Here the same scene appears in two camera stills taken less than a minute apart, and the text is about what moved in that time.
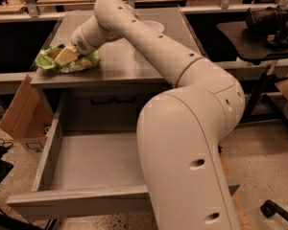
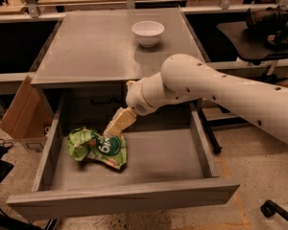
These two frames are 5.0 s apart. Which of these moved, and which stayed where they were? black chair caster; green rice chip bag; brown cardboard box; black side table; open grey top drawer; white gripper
Moved: green rice chip bag; white gripper
Stayed: black chair caster; black side table; open grey top drawer; brown cardboard box
